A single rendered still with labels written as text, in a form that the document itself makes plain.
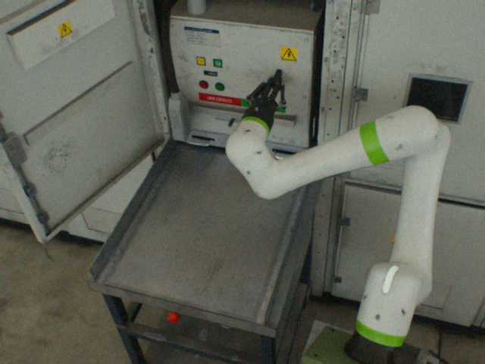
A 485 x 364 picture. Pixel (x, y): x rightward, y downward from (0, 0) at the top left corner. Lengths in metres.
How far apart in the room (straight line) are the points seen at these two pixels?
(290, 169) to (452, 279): 1.08
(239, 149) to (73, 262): 1.68
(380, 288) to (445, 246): 0.84
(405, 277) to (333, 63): 0.70
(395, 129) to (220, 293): 0.71
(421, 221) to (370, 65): 0.49
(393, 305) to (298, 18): 0.91
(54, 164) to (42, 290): 1.18
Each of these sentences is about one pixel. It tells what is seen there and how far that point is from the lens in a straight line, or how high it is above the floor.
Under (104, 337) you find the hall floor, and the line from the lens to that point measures 2.64.
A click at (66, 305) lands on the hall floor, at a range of 2.80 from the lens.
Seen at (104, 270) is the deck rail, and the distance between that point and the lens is 1.76.
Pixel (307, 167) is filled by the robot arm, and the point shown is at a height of 1.21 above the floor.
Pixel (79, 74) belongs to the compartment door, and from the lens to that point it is 1.77.
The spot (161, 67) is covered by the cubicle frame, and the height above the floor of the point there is 1.18.
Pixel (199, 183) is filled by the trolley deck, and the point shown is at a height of 0.85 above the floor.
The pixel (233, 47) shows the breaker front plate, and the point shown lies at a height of 1.30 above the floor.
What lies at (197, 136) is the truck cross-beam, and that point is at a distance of 2.06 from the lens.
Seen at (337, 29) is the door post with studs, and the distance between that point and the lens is 1.65.
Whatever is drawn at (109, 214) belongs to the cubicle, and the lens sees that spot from 2.67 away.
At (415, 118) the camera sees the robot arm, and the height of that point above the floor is 1.39.
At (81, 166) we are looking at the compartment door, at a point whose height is 0.99.
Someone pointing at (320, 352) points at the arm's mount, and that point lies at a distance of 1.40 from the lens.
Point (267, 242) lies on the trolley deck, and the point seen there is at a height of 0.85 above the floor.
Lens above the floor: 2.22
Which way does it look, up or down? 45 degrees down
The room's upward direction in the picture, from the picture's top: 4 degrees counter-clockwise
